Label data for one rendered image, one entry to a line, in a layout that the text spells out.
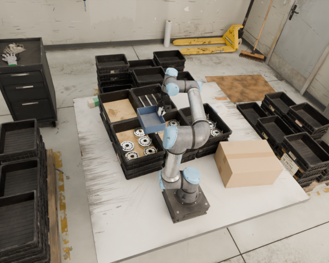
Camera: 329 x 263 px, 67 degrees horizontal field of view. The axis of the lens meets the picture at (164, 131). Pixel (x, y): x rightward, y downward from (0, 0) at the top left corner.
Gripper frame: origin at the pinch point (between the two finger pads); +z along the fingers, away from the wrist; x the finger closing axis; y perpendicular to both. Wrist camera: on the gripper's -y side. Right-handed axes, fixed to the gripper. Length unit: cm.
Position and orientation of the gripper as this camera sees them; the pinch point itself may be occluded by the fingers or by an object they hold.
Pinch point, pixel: (161, 115)
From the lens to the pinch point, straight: 177.0
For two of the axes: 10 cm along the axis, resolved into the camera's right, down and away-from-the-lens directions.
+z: -2.3, 7.2, 6.6
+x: -9.3, 0.4, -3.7
